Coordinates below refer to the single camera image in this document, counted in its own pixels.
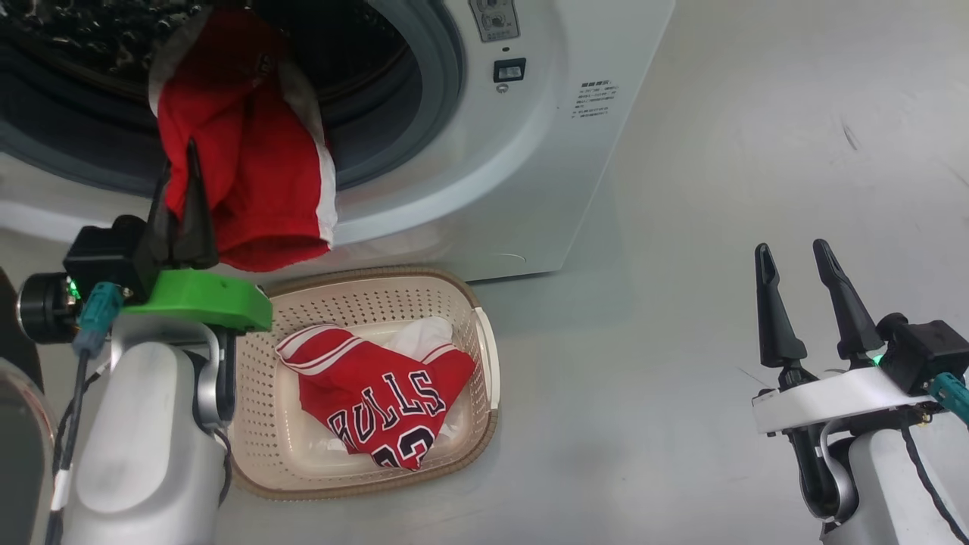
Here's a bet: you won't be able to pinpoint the right arm cable teal plug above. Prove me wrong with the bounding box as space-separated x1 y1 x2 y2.
901 371 969 545

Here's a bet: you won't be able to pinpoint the red Bulls basketball jersey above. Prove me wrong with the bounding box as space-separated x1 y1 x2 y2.
276 316 478 472

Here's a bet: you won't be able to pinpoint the white front-load washing machine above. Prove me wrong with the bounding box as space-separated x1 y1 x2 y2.
0 0 676 282

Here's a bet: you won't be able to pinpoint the red shorts with white stripe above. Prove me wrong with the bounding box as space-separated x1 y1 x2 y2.
148 8 339 273

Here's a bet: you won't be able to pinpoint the cream perforated laundry basket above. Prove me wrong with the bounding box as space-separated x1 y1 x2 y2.
220 265 500 500

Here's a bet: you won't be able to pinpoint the grey instruction sticker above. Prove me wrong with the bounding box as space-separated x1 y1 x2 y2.
469 0 521 42

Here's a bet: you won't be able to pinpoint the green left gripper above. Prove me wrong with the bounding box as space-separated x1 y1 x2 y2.
121 138 273 334

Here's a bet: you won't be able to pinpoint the left arm cable teal plug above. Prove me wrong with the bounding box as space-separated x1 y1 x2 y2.
45 282 126 545

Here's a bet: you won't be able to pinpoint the arm cable teal plug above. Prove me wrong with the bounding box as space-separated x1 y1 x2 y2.
901 371 969 545
45 282 126 545

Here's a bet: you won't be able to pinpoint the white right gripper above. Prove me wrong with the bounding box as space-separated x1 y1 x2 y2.
752 238 939 436

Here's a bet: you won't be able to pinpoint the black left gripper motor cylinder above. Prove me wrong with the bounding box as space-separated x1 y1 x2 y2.
17 272 80 343

